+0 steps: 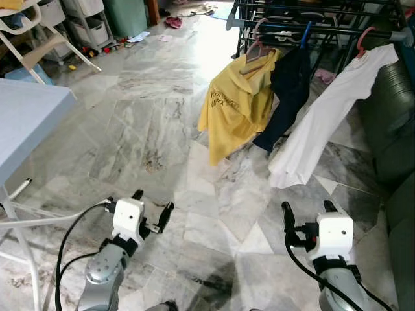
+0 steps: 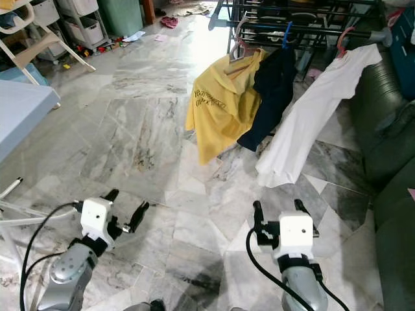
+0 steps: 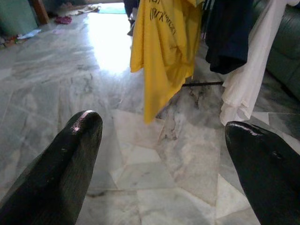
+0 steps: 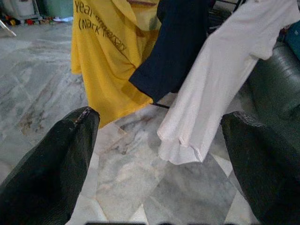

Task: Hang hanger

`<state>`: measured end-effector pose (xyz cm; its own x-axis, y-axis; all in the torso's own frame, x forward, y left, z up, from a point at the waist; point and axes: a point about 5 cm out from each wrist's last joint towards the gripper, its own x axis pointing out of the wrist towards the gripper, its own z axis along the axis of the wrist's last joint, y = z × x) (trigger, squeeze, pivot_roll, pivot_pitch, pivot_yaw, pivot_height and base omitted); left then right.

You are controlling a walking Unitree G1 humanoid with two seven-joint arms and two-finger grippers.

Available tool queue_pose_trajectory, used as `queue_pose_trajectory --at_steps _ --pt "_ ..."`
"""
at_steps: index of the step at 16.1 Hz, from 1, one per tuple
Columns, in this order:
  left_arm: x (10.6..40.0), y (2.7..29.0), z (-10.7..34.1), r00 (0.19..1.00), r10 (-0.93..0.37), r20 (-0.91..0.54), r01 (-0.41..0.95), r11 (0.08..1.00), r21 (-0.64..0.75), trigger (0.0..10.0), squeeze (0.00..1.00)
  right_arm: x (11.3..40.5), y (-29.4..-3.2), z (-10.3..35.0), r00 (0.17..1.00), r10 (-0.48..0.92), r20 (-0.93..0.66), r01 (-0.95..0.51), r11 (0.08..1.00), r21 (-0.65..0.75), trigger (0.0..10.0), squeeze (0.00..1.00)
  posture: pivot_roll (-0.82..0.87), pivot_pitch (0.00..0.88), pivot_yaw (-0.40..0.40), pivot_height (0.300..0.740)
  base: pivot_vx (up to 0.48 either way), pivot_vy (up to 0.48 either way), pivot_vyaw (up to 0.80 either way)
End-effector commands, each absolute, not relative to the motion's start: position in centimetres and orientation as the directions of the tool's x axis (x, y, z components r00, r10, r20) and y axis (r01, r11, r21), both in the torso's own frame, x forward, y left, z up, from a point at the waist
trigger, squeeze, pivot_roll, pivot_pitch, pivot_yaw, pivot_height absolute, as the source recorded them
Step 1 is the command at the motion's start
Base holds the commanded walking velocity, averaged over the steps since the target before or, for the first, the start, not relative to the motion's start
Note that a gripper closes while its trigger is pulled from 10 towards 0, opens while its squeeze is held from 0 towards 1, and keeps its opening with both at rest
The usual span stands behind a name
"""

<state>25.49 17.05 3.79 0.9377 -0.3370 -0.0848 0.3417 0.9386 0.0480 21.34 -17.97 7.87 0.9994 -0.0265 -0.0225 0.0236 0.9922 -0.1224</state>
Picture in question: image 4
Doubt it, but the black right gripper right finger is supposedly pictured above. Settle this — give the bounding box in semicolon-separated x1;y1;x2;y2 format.
220;111;300;225

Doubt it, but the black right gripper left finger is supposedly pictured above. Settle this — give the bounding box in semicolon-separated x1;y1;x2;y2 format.
0;106;100;225

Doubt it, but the yellow printed shirt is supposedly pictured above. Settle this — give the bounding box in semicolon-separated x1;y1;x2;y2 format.
70;0;162;129

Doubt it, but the dark green leather sofa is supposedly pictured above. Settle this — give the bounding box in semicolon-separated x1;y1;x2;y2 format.
243;39;300;150

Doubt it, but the white t-shirt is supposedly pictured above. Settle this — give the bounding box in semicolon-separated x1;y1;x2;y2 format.
157;0;300;165

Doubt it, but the blue cushion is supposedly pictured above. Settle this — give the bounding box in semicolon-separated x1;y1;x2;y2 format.
285;21;300;56

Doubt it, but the navy blue garment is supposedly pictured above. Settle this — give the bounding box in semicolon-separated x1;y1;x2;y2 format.
128;0;216;103

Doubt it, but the white paper sheet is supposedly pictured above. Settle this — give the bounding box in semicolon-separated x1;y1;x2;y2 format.
52;15;74;23

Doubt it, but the green plastic laundry bin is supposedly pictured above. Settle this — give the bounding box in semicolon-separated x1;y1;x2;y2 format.
44;0;74;18

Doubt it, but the white plastic drawer unit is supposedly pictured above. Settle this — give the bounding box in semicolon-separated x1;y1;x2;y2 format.
14;0;36;17

